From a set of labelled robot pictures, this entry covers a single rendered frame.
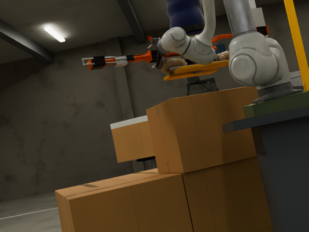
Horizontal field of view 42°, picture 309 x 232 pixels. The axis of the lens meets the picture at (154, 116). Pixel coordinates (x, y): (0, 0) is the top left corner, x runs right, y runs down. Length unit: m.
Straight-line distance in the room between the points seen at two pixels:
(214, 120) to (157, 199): 0.53
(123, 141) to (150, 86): 7.61
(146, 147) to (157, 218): 1.89
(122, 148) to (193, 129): 1.99
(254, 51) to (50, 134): 10.73
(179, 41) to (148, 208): 0.86
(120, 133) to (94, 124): 7.70
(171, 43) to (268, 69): 0.57
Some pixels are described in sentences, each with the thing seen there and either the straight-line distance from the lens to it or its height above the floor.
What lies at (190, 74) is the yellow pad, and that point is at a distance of 2.52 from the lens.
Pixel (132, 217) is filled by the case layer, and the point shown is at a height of 0.38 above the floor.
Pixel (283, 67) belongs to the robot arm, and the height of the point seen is 0.94.
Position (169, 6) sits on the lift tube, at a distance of 2.53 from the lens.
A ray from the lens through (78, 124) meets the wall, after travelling 11.90.
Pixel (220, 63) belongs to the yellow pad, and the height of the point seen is 1.11.
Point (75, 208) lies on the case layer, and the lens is 2.04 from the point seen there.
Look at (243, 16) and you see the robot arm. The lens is 1.74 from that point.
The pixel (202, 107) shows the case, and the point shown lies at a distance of 2.23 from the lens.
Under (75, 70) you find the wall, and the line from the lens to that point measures 12.09.
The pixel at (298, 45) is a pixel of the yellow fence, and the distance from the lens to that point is 3.46.
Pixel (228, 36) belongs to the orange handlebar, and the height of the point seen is 1.23.
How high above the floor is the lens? 0.71
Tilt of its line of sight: 4 degrees up
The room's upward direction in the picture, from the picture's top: 11 degrees counter-clockwise
